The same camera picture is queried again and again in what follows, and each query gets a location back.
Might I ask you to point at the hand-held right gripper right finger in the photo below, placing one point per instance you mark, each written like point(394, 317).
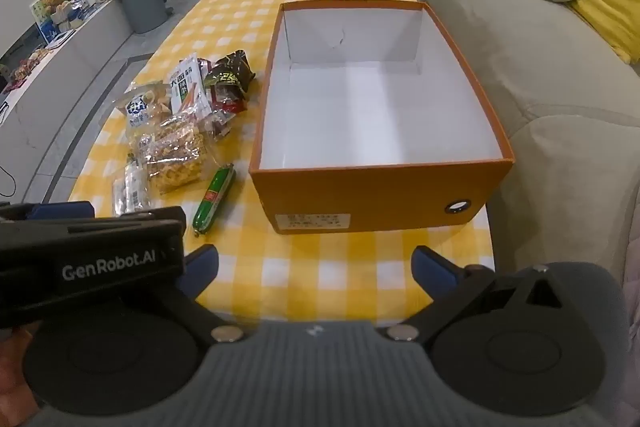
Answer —
point(431, 272)

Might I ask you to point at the person's left hand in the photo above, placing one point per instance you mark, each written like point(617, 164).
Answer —
point(12, 367)

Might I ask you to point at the white blue fries packet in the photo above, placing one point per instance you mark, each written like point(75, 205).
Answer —
point(140, 107)

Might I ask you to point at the yellow checked tablecloth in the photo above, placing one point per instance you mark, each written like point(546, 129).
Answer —
point(240, 32)

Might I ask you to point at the beige sofa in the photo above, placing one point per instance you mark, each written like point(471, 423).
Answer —
point(550, 72)

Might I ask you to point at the white green snack packet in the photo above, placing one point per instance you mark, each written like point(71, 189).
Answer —
point(185, 87)

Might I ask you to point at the green sausage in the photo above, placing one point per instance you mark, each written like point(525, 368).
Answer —
point(215, 197)

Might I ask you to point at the yellow crispy cake packet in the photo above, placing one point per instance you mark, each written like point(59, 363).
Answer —
point(177, 174)

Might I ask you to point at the brown grain cake packet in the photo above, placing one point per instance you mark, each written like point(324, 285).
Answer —
point(172, 139)

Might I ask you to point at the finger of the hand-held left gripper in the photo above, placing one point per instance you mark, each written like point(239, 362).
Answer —
point(65, 210)

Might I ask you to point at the dark green egg packet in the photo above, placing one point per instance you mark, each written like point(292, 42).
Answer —
point(230, 74)

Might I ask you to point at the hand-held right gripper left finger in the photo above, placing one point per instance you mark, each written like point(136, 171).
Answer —
point(202, 267)

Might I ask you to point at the orange cardboard box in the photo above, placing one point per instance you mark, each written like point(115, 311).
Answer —
point(370, 202)

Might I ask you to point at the yellow pillow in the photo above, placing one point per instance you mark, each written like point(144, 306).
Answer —
point(615, 2)

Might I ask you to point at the small clear barcode packet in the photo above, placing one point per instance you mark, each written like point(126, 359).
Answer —
point(130, 192)

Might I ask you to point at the white low cabinet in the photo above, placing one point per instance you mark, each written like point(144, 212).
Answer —
point(45, 107)

